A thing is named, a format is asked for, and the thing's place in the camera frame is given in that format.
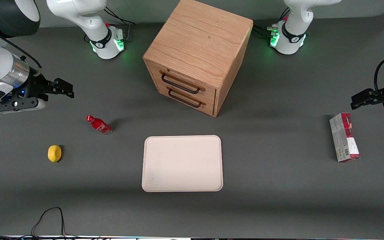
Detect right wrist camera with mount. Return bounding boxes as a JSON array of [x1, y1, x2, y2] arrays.
[[0, 98, 46, 114]]

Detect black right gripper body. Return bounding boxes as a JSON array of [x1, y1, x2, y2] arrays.
[[16, 68, 51, 101]]

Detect red cola bottle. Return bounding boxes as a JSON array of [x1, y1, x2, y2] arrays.
[[85, 115, 113, 136]]

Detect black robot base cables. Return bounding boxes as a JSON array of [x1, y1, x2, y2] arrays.
[[103, 6, 136, 42], [252, 7, 291, 40]]

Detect red plaid cardboard box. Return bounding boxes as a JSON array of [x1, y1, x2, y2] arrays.
[[329, 112, 361, 163]]

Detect beige plastic tray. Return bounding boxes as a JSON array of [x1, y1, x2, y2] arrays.
[[141, 135, 224, 193]]

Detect oak wooden drawer cabinet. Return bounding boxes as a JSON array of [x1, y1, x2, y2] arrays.
[[142, 0, 254, 117]]

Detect yellow lemon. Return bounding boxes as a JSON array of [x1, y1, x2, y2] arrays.
[[47, 144, 62, 163]]

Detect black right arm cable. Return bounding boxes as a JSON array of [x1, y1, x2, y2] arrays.
[[0, 18, 42, 77]]

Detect thin black looped cable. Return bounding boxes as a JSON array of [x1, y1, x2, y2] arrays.
[[31, 207, 68, 238]]

